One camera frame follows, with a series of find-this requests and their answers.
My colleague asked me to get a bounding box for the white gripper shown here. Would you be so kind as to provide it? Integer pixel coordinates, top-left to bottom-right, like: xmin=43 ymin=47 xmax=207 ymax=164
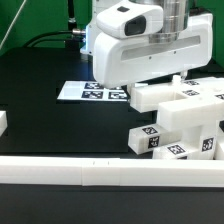
xmin=93 ymin=2 xmax=213 ymax=88

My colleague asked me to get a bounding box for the white chair back frame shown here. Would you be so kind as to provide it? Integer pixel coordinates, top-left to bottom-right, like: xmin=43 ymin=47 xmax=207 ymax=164
xmin=130 ymin=77 xmax=224 ymax=131

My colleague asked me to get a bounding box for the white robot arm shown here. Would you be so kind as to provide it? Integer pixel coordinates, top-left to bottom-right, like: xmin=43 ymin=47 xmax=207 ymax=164
xmin=81 ymin=0 xmax=213 ymax=88

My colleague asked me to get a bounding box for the white diagonal rod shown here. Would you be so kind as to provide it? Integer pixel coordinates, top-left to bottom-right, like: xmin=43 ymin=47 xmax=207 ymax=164
xmin=0 ymin=0 xmax=27 ymax=51

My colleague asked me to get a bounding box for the white U-shaped fence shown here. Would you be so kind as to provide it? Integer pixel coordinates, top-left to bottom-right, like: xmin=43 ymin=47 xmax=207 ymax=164
xmin=0 ymin=110 xmax=224 ymax=188

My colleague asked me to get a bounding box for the black cable with connector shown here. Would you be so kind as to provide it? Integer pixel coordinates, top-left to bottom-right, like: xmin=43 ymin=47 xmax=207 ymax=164
xmin=23 ymin=28 xmax=88 ymax=48

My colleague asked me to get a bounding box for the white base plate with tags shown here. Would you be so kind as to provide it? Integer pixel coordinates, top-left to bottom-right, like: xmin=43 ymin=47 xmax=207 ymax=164
xmin=58 ymin=81 xmax=128 ymax=102

